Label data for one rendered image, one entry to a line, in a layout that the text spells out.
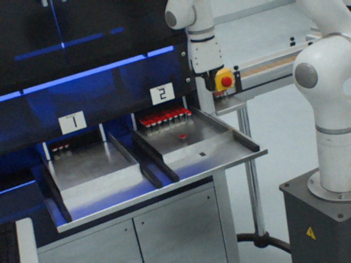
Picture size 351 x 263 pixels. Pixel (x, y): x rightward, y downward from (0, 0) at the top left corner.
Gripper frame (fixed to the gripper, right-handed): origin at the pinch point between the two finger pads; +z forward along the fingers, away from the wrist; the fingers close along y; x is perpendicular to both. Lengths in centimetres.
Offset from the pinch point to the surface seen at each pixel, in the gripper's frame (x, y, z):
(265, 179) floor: -110, -72, 110
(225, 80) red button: -24.7, -17.1, 9.8
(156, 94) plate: -28.0, 9.2, 7.8
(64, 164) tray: -28, 48, 22
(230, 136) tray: -2.1, -4.8, 21.0
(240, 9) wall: -488, -269, 100
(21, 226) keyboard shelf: -10, 68, 30
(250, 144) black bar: 9.1, -6.3, 20.4
